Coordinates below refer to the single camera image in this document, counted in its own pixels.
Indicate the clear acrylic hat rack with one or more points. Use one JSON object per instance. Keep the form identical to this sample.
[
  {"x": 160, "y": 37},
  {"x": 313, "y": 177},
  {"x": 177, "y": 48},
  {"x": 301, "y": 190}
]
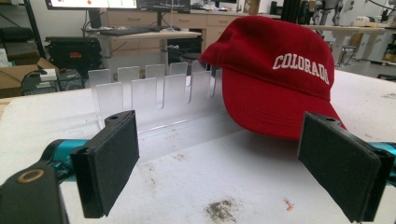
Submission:
[{"x": 155, "y": 102}]

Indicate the cardboard box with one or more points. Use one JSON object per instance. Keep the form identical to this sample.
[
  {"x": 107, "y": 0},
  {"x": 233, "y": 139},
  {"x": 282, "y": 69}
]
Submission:
[{"x": 18, "y": 77}]

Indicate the white table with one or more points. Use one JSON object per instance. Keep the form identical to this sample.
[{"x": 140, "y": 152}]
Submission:
[{"x": 345, "y": 37}]

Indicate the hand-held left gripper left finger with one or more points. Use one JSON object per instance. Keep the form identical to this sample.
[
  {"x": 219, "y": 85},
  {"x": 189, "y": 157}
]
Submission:
[{"x": 106, "y": 165}]

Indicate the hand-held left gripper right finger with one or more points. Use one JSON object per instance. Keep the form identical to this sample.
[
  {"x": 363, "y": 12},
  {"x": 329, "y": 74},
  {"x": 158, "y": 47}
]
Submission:
[{"x": 342, "y": 168}]

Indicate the black keyboard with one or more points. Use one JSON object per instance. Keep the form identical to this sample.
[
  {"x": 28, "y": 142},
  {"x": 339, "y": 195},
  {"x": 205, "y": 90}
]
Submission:
[{"x": 127, "y": 31}]

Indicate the wooden desk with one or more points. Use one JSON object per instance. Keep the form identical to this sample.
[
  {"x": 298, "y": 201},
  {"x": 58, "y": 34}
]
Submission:
[{"x": 146, "y": 37}]

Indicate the red baseball cap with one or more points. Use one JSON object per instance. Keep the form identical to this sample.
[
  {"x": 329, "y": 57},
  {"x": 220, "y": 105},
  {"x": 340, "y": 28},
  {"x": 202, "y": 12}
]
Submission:
[{"x": 274, "y": 77}]

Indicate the black equipment case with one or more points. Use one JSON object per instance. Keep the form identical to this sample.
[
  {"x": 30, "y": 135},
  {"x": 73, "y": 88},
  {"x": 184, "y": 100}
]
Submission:
[{"x": 73, "y": 53}]

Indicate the black metal stand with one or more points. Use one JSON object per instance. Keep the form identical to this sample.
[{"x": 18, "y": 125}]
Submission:
[{"x": 34, "y": 28}]

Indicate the computer monitor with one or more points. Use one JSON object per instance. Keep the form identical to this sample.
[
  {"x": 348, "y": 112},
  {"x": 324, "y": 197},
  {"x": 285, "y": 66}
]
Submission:
[{"x": 93, "y": 3}]

